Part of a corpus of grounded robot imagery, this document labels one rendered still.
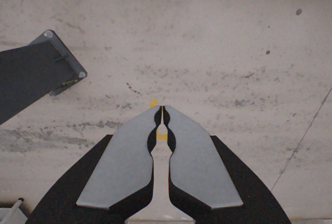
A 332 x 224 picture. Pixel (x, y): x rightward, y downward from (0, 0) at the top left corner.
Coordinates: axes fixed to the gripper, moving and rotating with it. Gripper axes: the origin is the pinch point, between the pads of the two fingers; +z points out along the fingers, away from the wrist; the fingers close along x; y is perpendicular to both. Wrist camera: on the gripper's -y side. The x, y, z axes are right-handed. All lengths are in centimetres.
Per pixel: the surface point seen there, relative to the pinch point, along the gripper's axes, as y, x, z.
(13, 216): 177, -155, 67
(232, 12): -10, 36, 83
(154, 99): 44, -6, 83
